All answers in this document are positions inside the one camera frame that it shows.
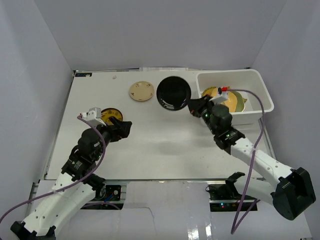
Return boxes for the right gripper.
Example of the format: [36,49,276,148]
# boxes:
[186,94,219,136]

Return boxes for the round bamboo plate green rim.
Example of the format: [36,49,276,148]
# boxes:
[201,86,218,98]

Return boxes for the black round plate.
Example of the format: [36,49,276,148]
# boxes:
[156,76,192,111]

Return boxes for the yellow square panda plate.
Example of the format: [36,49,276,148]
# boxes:
[219,91,238,113]

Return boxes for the green square panda plate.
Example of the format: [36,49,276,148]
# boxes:
[232,91,245,112]

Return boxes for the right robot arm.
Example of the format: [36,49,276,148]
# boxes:
[187,95,316,221]

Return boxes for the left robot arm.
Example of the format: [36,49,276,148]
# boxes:
[10,115,132,240]

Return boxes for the white plastic bin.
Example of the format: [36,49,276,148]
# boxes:
[196,69,274,125]

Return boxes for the brown yellow patterned plate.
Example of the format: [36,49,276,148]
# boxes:
[101,107,123,125]

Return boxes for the beige round plate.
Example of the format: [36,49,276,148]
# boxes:
[128,81,155,102]

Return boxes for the papers behind table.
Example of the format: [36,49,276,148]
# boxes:
[139,67,197,72]

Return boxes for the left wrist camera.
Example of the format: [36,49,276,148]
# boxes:
[79,107,106,128]

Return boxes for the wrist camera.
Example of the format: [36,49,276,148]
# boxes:
[79,107,106,128]
[210,86,229,104]

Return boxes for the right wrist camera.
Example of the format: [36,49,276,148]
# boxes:
[210,86,229,104]

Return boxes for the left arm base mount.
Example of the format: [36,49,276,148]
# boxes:
[82,185,124,210]

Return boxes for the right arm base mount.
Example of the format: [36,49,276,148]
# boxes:
[205,172,246,213]

